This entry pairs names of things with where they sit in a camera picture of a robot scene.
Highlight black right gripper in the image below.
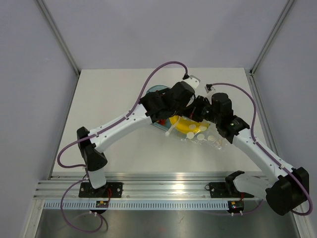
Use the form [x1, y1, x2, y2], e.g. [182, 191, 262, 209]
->
[182, 96, 221, 124]

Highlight yellow banana bunch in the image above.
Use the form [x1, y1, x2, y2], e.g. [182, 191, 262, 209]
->
[169, 116, 210, 134]

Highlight clear dotted zip bag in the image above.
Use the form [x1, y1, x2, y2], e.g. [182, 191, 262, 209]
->
[165, 120, 228, 150]

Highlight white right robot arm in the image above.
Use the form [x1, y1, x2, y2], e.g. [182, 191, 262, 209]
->
[188, 93, 312, 216]

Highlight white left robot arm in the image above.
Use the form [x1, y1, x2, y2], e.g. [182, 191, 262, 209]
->
[77, 77, 200, 197]

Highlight teal plastic tray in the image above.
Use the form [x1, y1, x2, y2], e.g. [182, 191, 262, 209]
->
[140, 85, 183, 131]

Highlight red strawberries with leaves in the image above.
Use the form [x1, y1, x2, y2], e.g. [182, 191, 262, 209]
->
[158, 119, 166, 125]

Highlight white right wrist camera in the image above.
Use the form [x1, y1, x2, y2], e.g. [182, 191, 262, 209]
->
[205, 84, 216, 101]

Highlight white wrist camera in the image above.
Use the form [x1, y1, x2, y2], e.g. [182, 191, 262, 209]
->
[205, 84, 216, 101]
[184, 75, 200, 89]

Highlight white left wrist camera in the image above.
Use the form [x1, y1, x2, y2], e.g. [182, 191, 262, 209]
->
[184, 75, 200, 89]

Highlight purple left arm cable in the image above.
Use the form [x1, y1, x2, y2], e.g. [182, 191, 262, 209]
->
[57, 60, 190, 233]

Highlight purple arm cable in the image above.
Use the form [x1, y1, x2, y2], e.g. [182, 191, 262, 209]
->
[205, 83, 313, 216]
[57, 60, 190, 233]

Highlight aluminium mounting rail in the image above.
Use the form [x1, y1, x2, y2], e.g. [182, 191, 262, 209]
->
[33, 172, 231, 200]

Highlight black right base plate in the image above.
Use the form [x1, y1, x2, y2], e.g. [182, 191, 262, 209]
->
[205, 181, 254, 198]

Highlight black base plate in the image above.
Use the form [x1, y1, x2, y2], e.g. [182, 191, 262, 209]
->
[78, 182, 123, 198]
[205, 181, 254, 198]

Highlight right aluminium frame post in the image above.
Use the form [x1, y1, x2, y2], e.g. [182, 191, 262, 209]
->
[250, 0, 296, 77]

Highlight aluminium frame post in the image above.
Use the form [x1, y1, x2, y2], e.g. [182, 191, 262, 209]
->
[35, 0, 81, 78]
[250, 0, 296, 77]

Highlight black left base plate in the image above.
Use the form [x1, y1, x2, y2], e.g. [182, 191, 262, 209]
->
[78, 182, 123, 198]

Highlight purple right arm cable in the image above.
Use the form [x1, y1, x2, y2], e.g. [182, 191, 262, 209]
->
[205, 83, 313, 216]

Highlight white slotted cable duct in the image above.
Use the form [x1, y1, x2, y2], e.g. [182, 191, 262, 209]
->
[44, 200, 229, 210]

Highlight left aluminium frame post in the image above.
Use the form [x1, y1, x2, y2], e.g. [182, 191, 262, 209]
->
[35, 0, 81, 78]

